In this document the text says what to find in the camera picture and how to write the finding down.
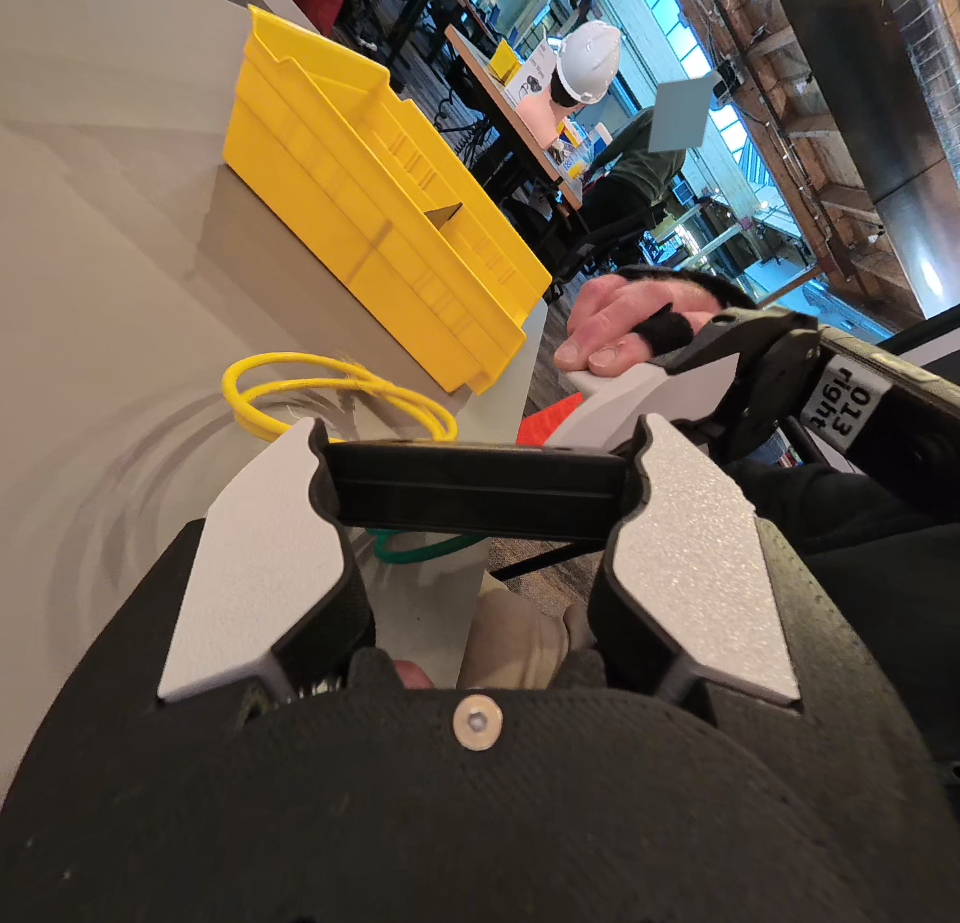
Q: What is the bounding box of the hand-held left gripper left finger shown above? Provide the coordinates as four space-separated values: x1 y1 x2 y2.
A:
156 416 376 704

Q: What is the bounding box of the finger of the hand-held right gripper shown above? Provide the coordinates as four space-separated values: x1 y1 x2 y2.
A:
542 395 648 452
564 353 741 423

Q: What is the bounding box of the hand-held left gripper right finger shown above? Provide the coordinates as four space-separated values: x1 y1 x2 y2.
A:
586 413 804 708

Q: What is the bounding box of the black network switch box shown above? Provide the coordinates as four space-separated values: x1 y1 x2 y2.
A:
322 439 633 543

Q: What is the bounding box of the yellow ethernet cable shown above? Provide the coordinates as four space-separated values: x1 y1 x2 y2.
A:
222 350 459 445

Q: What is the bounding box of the person's right hand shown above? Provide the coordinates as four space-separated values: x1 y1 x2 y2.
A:
553 272 726 378

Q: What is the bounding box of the red textured plastic piece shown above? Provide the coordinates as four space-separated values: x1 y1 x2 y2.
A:
516 391 585 446

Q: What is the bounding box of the person's dark jacket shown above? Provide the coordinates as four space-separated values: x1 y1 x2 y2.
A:
726 454 960 767

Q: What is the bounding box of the person's beige pants leg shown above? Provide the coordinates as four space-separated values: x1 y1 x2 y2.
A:
456 587 597 692

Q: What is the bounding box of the wooden work table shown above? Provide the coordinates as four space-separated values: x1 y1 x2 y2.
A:
444 24 588 213

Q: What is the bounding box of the pink mannequin head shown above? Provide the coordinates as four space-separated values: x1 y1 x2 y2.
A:
516 68 595 146

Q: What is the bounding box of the yellow plastic bin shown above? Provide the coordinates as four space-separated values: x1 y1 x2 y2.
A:
222 4 555 396

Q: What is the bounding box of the white hard hat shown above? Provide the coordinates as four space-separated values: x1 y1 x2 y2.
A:
555 20 624 106

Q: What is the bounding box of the white product box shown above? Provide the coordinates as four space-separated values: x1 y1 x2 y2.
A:
504 36 561 112

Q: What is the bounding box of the green ethernet cable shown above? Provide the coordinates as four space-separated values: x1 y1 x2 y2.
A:
367 528 490 565

